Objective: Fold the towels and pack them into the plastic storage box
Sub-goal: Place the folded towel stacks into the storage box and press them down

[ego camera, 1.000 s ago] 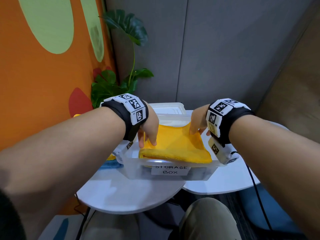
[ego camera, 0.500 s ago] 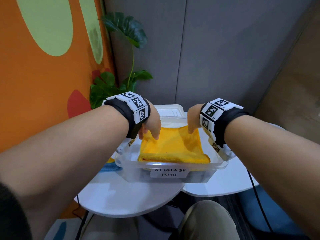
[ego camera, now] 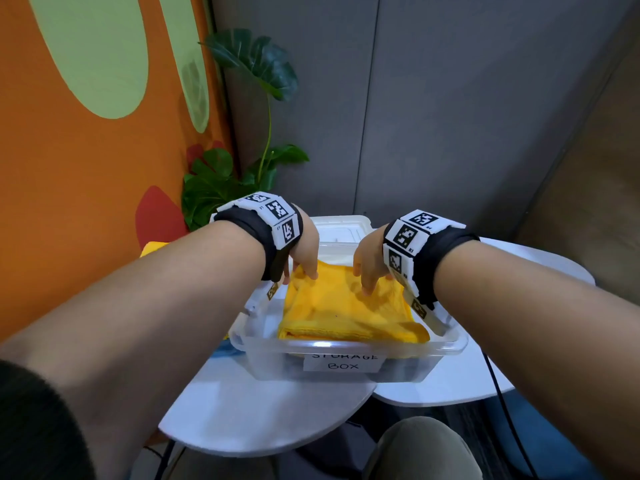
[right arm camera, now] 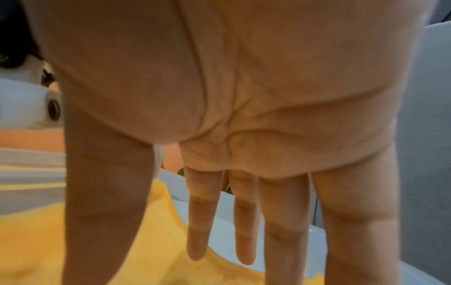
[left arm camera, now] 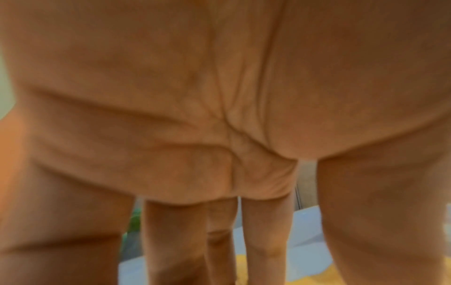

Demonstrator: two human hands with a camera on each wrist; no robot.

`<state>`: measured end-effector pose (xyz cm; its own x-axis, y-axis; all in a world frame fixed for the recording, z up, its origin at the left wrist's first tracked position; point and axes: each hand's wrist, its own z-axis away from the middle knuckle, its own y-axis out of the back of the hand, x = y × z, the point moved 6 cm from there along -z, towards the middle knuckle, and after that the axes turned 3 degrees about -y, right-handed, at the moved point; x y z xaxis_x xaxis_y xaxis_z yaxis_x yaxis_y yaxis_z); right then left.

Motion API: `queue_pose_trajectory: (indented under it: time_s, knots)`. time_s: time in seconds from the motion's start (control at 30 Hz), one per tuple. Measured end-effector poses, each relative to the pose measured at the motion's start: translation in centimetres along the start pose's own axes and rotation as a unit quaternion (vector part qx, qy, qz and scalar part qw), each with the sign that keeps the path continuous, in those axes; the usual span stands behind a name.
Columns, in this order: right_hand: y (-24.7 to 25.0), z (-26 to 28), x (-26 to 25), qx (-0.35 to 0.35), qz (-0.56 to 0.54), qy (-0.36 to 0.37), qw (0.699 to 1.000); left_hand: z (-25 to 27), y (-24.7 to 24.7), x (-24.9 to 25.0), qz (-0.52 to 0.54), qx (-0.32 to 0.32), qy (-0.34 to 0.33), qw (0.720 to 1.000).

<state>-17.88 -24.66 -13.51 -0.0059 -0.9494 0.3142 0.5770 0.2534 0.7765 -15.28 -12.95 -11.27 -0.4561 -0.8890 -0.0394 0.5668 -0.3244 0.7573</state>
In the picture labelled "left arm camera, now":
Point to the person's left hand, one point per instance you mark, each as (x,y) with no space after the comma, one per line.
(211,83)

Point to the yellow towel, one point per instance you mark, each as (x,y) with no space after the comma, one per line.
(317,279)

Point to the green leafy plant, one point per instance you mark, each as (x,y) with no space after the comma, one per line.
(134,222)

